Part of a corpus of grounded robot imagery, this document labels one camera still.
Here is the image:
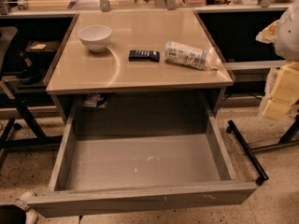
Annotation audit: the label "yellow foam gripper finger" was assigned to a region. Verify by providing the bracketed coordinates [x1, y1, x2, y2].
[261, 62, 299, 119]

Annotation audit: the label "clear plastic bottle blue label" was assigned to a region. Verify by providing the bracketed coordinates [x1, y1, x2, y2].
[164, 41, 221, 70]

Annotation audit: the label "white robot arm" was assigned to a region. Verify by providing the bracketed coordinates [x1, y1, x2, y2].
[261, 0, 299, 119]

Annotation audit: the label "open grey top drawer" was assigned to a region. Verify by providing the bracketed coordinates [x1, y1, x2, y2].
[29, 91, 256, 217]

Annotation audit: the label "black wheeled base bar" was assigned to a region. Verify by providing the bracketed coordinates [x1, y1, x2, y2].
[226, 120, 269, 186]

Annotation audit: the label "grey cabinet desk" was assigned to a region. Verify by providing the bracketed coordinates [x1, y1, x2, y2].
[42, 8, 235, 124]

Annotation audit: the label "dark blue snack packet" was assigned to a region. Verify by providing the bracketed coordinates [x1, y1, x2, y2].
[129, 49, 160, 63]

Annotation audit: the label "white label tag under desk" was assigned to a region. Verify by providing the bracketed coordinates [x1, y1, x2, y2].
[84, 94, 100, 107]

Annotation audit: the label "white ceramic bowl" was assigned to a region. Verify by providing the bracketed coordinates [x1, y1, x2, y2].
[78, 25, 112, 52]

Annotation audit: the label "white shoe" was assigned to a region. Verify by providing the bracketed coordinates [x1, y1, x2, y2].
[13, 190, 38, 224]

